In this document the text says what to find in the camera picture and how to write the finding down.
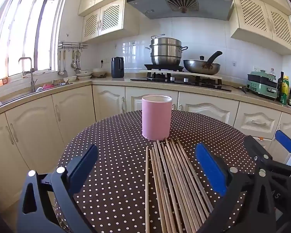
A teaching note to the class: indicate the large white bowl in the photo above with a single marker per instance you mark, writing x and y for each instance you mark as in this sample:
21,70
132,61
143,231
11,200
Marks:
99,73

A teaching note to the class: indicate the cream base cabinets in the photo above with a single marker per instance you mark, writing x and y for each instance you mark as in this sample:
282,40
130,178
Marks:
38,126

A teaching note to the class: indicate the yellow-green oil bottle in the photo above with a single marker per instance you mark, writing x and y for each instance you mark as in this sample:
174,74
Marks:
285,89

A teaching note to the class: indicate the hanging metal skimmer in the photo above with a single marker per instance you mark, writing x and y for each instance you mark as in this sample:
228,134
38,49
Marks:
74,64

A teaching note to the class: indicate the metal wall rack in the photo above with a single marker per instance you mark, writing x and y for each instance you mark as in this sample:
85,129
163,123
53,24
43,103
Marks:
72,45

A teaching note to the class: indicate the green countertop appliance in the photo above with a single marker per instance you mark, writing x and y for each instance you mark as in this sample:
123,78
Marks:
260,85

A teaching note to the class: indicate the pink cylindrical cup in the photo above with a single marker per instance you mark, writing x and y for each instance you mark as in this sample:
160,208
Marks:
156,119

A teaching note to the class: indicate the brown polka-dot tablecloth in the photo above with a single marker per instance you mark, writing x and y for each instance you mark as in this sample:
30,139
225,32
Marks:
111,174

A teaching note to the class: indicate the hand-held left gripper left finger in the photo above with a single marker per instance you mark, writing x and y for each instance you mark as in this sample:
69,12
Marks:
83,167

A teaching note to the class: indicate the black electric kettle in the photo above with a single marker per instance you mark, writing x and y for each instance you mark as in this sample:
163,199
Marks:
117,68

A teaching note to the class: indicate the small white bowl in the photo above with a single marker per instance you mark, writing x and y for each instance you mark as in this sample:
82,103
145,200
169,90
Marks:
70,79

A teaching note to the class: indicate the cream lattice-door wall cabinet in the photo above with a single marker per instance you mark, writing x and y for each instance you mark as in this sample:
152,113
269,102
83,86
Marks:
262,19
111,19

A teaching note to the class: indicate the stack of white dishes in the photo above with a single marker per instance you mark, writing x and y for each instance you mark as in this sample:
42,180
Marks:
83,74

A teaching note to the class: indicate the stainless steel sink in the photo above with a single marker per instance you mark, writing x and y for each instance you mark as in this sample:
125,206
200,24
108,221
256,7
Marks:
58,84

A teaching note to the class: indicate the red bowl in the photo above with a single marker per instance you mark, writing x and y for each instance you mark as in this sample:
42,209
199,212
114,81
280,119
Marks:
47,86

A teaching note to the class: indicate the grey range hood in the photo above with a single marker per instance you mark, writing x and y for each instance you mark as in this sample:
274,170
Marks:
150,4

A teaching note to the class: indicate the white board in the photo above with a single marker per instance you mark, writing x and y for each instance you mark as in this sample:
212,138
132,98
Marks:
208,75

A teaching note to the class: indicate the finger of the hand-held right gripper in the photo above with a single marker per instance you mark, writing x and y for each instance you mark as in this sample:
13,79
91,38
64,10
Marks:
285,139
255,149

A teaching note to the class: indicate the stainless steel steamer pot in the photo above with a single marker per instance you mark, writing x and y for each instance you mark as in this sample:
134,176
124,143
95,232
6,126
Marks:
165,53

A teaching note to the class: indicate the dark glass bottle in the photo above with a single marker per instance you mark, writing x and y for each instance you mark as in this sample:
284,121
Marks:
280,85

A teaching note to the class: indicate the black glass gas stove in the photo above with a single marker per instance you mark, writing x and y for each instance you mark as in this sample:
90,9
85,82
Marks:
203,83

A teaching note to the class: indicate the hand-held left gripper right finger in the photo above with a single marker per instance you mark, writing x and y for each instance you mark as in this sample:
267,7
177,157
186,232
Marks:
209,167

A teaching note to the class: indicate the metal sink faucet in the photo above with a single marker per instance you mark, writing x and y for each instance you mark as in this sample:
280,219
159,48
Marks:
32,77

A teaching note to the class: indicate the wall socket with plug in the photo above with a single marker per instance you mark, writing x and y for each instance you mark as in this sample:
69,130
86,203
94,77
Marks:
103,61

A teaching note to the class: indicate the bunch of wooden chopsticks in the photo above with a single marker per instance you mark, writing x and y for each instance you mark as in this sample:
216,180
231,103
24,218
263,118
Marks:
174,191

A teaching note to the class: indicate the kitchen window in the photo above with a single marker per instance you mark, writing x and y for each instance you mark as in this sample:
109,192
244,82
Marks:
26,29

